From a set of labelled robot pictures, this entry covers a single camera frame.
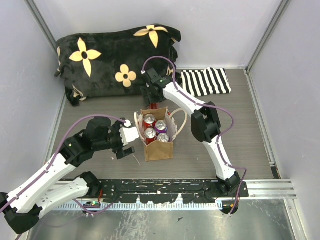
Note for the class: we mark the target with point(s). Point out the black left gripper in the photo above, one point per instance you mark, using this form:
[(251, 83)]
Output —
[(121, 152)]

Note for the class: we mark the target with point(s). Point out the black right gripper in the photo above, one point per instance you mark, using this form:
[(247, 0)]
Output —
[(145, 90)]

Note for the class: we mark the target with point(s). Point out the burlap watermelon canvas bag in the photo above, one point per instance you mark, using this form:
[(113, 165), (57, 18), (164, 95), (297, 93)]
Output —
[(157, 149)]

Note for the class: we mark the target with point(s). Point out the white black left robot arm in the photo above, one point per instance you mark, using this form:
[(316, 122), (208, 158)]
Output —
[(28, 203)]

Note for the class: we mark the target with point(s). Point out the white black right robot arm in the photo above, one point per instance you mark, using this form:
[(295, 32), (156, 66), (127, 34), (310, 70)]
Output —
[(205, 124)]

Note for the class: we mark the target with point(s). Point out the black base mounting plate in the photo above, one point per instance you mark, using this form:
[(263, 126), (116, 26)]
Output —
[(160, 191)]

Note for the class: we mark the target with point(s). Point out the black white striped cloth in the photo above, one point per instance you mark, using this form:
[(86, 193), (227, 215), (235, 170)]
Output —
[(204, 82)]

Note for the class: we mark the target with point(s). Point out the black floral plush blanket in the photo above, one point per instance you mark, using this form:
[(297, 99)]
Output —
[(109, 64)]

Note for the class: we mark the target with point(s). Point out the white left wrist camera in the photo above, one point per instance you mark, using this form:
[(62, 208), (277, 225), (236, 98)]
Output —
[(128, 133)]

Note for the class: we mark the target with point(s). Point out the white slotted cable duct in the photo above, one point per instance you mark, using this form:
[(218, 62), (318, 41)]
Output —
[(175, 206)]

